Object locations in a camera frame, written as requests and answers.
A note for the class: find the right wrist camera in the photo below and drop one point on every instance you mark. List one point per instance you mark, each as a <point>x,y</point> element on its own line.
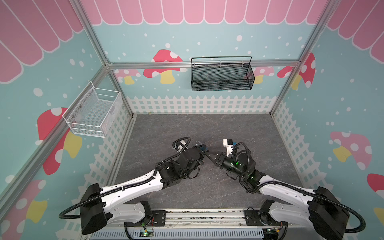
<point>229,145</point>

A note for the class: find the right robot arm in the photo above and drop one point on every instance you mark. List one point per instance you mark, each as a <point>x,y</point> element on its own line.
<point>316,209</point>

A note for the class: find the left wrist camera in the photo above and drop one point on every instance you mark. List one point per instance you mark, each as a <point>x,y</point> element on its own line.
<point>179,147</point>

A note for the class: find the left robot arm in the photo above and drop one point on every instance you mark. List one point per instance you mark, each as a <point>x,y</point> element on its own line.
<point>101,206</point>

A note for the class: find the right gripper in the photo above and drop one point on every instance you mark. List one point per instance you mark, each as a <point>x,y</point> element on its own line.
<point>218,160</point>

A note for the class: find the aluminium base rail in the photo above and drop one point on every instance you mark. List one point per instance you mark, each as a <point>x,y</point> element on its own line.
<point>203,224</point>

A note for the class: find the white wire basket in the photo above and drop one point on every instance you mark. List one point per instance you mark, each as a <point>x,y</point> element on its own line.
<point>93,112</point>

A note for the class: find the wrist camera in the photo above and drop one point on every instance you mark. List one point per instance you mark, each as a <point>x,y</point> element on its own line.
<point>179,147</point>
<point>229,145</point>

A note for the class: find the black wire basket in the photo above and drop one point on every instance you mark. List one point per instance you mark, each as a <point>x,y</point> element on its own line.
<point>229,73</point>

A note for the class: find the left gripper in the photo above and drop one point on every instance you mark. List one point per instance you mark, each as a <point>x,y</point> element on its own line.
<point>201,152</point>

